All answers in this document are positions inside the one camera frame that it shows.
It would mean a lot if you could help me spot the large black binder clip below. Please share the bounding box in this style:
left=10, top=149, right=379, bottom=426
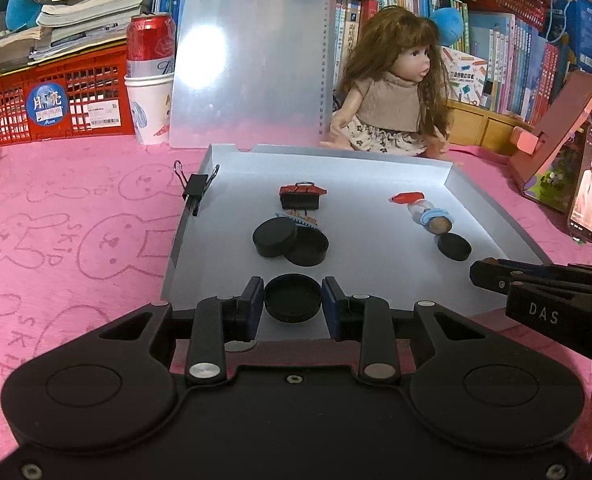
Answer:
left=278, top=180, right=327, bottom=211

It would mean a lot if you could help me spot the row of shelved books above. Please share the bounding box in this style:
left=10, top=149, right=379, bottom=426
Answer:
left=336, top=0, right=592, bottom=121

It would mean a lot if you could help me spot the smartphone with lit screen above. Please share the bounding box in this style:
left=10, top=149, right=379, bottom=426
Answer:
left=567, top=125, right=592, bottom=246

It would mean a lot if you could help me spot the small black binder clip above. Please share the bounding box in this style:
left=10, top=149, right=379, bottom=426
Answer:
left=173, top=160, right=221, bottom=217

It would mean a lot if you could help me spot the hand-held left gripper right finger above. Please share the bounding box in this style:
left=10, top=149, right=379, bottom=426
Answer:
left=321, top=276, right=497, bottom=386

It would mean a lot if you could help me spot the black round cap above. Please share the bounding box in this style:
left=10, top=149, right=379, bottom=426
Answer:
left=437, top=232, right=473, bottom=262
left=252, top=216, right=298, bottom=259
left=282, top=225, right=328, bottom=267
left=263, top=273, right=323, bottom=323

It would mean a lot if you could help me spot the clear plastic dome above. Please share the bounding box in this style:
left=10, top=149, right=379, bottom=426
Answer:
left=407, top=200, right=434, bottom=223

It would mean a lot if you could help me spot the pink phone stand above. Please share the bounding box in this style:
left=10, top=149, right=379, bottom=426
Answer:
left=508, top=70, right=592, bottom=211

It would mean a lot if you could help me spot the red soda can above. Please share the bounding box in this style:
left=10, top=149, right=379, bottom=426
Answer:
left=126, top=12, right=178, bottom=78

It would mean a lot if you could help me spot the brown haired doll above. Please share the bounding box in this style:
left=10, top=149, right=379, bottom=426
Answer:
left=320, top=6, right=454, bottom=158

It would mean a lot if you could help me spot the blue round plush toy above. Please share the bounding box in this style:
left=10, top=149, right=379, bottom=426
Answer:
left=428, top=5, right=464, bottom=46

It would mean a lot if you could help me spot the stack of worn books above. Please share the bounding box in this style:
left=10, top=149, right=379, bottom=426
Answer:
left=0, top=0, right=162, bottom=66

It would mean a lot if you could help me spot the blue cardboard box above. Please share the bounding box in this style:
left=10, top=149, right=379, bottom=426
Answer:
left=546, top=0, right=592, bottom=73

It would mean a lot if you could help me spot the translucent clipboard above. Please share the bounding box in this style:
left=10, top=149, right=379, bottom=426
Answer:
left=168, top=0, right=338, bottom=151

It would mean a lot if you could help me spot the white paper cup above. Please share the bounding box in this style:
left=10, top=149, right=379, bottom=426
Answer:
left=124, top=72, right=175, bottom=146

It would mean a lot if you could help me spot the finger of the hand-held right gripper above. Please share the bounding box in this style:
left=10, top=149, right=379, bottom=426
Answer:
left=496, top=259, right=592, bottom=291
left=470, top=257, right=532, bottom=293

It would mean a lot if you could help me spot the silver cardboard box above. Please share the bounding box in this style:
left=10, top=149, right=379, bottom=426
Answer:
left=161, top=143, right=552, bottom=346

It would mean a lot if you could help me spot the bear pattern hair clip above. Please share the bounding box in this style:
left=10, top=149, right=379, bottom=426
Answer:
left=275, top=210, right=319, bottom=227

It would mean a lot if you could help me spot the wooden drawer shelf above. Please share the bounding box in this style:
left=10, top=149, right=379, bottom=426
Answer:
left=446, top=100, right=534, bottom=153

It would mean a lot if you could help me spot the pink rabbit print towel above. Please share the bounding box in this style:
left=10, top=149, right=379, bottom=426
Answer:
left=0, top=132, right=592, bottom=461

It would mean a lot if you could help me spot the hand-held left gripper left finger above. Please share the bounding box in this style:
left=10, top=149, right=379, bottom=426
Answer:
left=98, top=276, right=266, bottom=386

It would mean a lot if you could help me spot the white stationery print box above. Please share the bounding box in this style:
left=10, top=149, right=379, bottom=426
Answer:
left=441, top=45, right=492, bottom=106

